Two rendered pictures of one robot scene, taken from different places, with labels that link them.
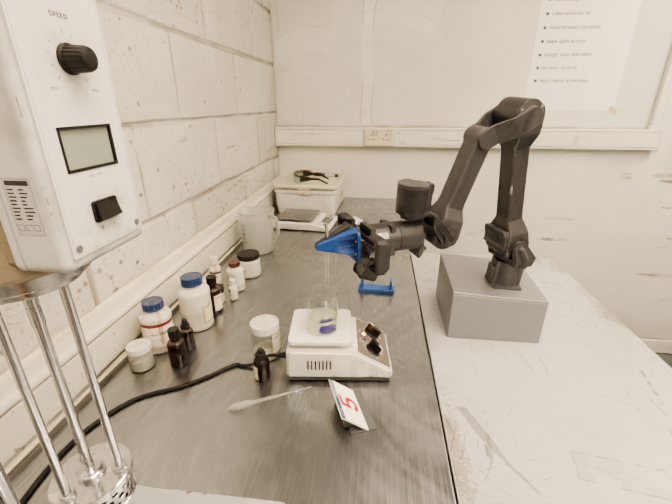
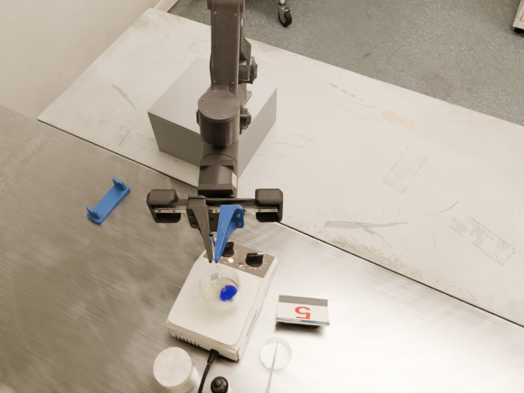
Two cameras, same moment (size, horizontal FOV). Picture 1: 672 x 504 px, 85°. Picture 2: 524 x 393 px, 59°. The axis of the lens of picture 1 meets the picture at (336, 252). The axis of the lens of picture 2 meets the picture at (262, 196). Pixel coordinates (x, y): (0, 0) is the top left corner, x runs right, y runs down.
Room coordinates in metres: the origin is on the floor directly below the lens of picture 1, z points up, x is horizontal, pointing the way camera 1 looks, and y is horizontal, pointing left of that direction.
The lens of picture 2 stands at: (0.45, 0.25, 1.71)
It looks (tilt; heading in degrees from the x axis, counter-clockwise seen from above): 57 degrees down; 291
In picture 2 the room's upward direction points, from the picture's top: 1 degrees counter-clockwise
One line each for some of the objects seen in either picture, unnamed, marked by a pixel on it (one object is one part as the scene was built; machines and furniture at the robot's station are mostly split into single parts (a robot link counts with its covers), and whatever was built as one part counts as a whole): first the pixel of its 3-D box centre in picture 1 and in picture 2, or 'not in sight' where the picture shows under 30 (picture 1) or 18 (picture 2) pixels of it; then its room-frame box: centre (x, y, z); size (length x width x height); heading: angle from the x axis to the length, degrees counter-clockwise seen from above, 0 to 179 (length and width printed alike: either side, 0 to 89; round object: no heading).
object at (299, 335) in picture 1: (321, 326); (214, 300); (0.62, 0.03, 0.98); 0.12 x 0.12 x 0.01; 89
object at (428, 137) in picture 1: (457, 137); not in sight; (1.96, -0.62, 1.23); 1.90 x 0.06 x 0.10; 83
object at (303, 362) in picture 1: (334, 344); (223, 295); (0.62, 0.00, 0.94); 0.22 x 0.13 x 0.08; 89
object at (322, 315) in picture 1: (322, 312); (223, 292); (0.61, 0.03, 1.03); 0.07 x 0.06 x 0.08; 174
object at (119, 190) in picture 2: (376, 284); (107, 199); (0.93, -0.12, 0.92); 0.10 x 0.03 x 0.04; 80
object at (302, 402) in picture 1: (302, 398); (275, 354); (0.51, 0.06, 0.91); 0.06 x 0.06 x 0.02
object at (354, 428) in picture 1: (351, 403); (302, 309); (0.49, -0.03, 0.92); 0.09 x 0.06 x 0.04; 14
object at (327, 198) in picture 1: (312, 192); not in sight; (1.85, 0.12, 0.97); 0.37 x 0.31 x 0.14; 171
